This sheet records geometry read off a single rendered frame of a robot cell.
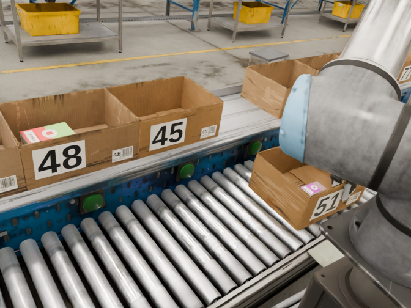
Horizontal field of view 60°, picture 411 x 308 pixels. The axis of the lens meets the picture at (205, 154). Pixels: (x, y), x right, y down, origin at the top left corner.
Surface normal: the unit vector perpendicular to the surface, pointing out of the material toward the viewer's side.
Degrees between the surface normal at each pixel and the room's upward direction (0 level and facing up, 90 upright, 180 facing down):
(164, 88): 90
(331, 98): 30
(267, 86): 90
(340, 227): 4
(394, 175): 93
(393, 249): 75
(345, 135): 69
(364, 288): 94
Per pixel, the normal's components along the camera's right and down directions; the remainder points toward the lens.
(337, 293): 0.14, -0.83
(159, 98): 0.60, 0.50
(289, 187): -0.81, 0.22
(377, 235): -0.87, -0.16
